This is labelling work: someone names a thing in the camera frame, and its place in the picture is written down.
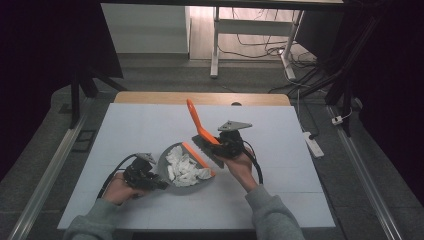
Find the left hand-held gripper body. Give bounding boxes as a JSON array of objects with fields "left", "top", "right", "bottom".
[{"left": 122, "top": 152, "right": 158, "bottom": 192}]

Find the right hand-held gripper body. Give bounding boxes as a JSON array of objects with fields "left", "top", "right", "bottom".
[{"left": 211, "top": 120, "right": 254, "bottom": 160}]

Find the grey dustpan with orange edge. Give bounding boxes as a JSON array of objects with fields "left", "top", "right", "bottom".
[{"left": 156, "top": 141, "right": 217, "bottom": 196}]

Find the white tissue paper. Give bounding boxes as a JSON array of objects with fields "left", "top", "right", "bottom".
[{"left": 165, "top": 145, "right": 213, "bottom": 188}]

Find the orange-handled grey brush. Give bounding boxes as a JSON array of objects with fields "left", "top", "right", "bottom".
[{"left": 186, "top": 98, "right": 226, "bottom": 170}]

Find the person's left hand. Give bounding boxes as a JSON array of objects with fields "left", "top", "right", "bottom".
[{"left": 101, "top": 172, "right": 150, "bottom": 206}]

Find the person's right hand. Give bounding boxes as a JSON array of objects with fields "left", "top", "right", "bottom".
[{"left": 223, "top": 151, "right": 260, "bottom": 194}]

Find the wooden table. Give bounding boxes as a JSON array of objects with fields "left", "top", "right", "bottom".
[{"left": 113, "top": 91, "right": 292, "bottom": 107}]

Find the white power strip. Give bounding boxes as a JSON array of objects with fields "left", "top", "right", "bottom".
[{"left": 302, "top": 131, "right": 325, "bottom": 159}]

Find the black stand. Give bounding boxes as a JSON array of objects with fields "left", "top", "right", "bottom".
[
  {"left": 289, "top": 16, "right": 382, "bottom": 138},
  {"left": 67, "top": 59, "right": 128, "bottom": 130}
]

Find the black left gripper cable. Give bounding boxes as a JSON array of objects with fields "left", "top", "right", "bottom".
[{"left": 96, "top": 153, "right": 138, "bottom": 200}]

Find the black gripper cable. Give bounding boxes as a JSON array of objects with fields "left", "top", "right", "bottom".
[
  {"left": 96, "top": 153, "right": 138, "bottom": 200},
  {"left": 242, "top": 139, "right": 265, "bottom": 185}
]

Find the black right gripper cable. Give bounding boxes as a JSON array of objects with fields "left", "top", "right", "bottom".
[{"left": 242, "top": 139, "right": 265, "bottom": 185}]

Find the metal floor rail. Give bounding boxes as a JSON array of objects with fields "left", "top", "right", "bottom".
[
  {"left": 325, "top": 105, "right": 405, "bottom": 240},
  {"left": 7, "top": 96, "right": 95, "bottom": 240}
]

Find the tangle of floor cables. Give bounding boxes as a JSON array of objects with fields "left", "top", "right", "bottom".
[{"left": 218, "top": 7, "right": 318, "bottom": 69}]

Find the white desk frame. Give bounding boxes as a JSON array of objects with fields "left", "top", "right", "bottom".
[{"left": 209, "top": 6, "right": 306, "bottom": 81}]

